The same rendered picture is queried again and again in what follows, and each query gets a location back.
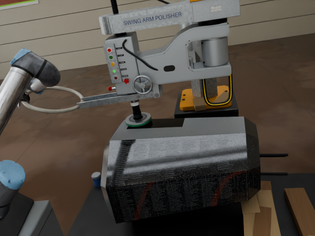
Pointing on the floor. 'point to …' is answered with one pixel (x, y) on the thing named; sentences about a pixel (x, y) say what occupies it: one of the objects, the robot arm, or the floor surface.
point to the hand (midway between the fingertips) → (23, 107)
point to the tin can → (96, 179)
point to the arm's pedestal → (41, 221)
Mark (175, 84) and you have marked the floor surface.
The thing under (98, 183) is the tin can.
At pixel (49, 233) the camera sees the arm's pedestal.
